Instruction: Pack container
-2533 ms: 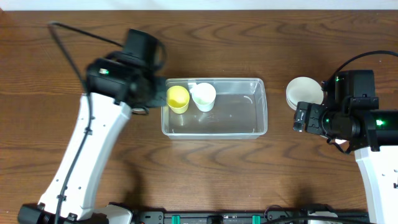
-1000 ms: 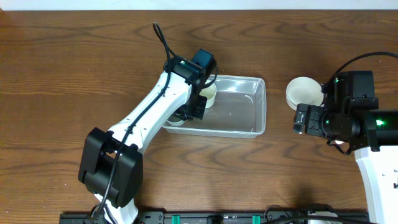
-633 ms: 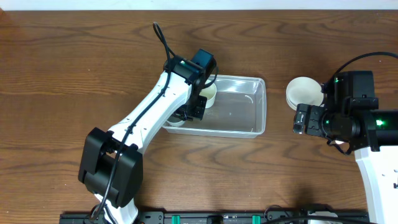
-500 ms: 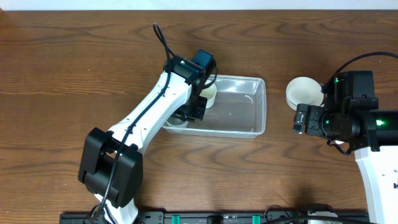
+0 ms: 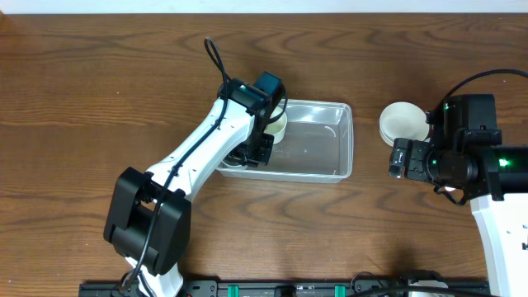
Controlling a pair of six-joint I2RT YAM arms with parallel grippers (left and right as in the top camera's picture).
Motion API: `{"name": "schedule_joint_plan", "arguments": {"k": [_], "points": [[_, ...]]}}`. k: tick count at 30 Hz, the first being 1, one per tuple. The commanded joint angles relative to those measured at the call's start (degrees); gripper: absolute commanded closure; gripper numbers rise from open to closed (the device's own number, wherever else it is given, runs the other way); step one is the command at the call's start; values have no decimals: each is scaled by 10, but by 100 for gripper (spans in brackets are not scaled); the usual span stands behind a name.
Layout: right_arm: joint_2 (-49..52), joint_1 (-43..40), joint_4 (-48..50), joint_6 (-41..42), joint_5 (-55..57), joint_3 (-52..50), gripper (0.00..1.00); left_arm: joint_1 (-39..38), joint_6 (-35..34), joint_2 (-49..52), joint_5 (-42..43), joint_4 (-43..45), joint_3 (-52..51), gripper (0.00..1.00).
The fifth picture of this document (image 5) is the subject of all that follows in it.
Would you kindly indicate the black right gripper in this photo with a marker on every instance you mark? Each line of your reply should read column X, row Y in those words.
column 402, row 157

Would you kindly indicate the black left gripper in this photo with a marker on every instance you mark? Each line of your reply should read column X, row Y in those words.
column 264, row 158

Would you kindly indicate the white plastic cup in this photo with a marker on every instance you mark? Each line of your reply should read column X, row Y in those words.
column 277, row 128

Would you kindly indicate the grey plastic cup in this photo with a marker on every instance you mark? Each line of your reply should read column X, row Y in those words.
column 233, row 165

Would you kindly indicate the grey plastic bowl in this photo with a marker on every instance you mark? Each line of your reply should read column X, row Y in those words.
column 403, row 120

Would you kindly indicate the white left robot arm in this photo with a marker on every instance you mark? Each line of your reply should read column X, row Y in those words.
column 149, row 220

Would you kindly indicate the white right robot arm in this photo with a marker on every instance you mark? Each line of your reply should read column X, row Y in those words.
column 466, row 153

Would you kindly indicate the clear plastic storage box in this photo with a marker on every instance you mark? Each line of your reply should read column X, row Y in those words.
column 317, row 146

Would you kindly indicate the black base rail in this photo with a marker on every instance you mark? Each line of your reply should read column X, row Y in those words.
column 411, row 283

